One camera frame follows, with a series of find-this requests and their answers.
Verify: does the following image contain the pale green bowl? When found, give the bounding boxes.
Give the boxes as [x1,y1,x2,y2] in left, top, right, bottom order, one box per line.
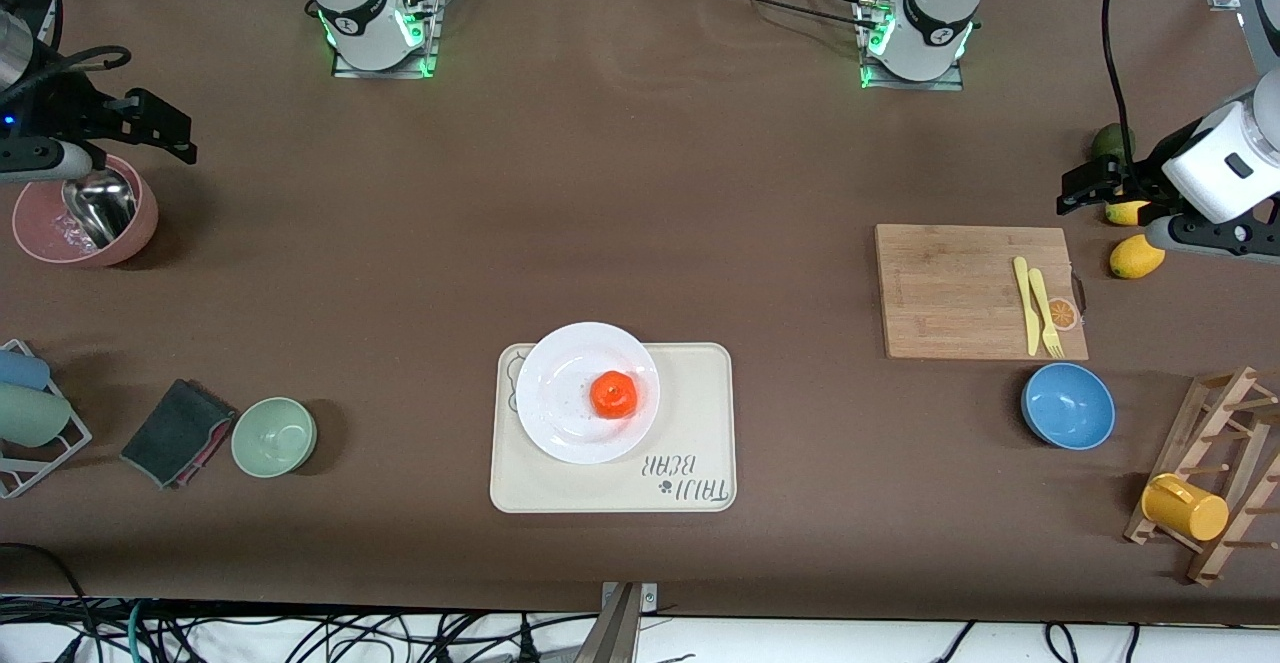
[231,397,318,479]

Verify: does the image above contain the wooden peg mug rack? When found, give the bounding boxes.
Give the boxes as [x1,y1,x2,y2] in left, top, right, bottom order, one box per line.
[1124,366,1280,586]

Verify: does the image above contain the orange fruit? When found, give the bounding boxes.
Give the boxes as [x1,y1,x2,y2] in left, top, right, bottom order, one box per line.
[589,370,640,420]

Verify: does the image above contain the metal scoop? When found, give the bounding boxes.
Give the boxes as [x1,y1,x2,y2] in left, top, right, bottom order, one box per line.
[62,168,138,250]

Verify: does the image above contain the pink bowl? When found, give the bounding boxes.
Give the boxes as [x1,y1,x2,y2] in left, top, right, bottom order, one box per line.
[12,153,159,268]

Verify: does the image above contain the dark grey folded cloth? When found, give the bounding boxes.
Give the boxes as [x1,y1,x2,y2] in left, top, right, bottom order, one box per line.
[120,378,238,490]

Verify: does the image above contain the aluminium arm base plate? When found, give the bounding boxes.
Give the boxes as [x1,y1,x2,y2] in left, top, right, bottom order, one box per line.
[332,0,442,79]
[857,0,966,92]

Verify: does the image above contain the wooden cutting board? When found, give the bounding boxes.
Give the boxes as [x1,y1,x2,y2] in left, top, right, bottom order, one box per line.
[875,224,1090,361]

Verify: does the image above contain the dark green fruit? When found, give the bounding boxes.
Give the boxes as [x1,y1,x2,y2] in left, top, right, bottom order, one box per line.
[1090,123,1138,164]

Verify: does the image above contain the clear ice cubes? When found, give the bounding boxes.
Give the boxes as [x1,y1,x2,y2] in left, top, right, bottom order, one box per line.
[46,215,93,256]

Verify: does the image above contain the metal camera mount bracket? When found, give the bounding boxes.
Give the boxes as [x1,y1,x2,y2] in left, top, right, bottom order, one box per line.
[597,581,659,663]

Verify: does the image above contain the pale green cup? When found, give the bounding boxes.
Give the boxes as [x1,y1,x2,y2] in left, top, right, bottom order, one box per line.
[0,383,73,448]

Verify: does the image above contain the cream bear print tray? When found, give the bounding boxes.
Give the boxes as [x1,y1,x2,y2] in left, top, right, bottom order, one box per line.
[489,342,737,514]

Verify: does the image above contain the yellow plastic knife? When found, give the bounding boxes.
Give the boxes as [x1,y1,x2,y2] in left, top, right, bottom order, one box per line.
[1013,256,1042,357]

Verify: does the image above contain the yellow mug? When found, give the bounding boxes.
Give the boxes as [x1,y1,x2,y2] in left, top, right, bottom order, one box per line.
[1141,473,1230,543]

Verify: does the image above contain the light blue cup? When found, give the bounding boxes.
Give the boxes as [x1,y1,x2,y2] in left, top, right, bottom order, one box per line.
[0,350,51,392]

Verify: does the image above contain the blue bowl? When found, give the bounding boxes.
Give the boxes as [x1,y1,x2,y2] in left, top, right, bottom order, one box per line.
[1021,362,1117,451]

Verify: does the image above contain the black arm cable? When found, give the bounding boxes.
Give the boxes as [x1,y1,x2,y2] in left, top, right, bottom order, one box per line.
[0,43,133,114]

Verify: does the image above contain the black hanging cable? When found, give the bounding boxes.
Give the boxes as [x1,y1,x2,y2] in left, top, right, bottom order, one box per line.
[1100,0,1139,164]

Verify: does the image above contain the white round plate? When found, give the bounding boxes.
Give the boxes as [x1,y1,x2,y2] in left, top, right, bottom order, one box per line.
[515,321,661,465]

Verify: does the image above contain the yellow plastic fork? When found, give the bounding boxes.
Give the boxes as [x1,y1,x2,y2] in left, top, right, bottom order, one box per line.
[1028,268,1065,359]

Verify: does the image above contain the white wire cup rack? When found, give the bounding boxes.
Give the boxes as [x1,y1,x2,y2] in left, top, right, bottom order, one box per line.
[0,339,93,500]

